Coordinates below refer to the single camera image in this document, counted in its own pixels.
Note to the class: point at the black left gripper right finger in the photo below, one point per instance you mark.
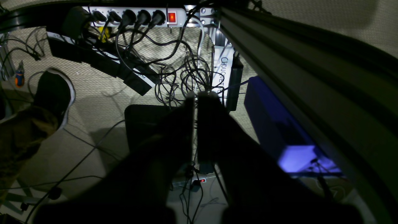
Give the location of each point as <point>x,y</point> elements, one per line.
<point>257,189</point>

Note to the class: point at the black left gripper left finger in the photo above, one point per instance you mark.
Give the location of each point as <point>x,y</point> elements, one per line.
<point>136,190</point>

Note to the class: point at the blue box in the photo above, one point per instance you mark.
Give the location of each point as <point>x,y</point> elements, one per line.
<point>282,136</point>

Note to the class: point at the black shoe white sole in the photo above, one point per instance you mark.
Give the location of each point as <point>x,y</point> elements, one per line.
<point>56,94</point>

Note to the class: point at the white labelled box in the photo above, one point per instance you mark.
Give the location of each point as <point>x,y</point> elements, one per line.
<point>222,67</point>

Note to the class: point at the aluminium frame beam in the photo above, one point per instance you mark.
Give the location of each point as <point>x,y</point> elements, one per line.
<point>341,90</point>

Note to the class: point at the white power strip red switch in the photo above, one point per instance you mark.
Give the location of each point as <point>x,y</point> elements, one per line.
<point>112,16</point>

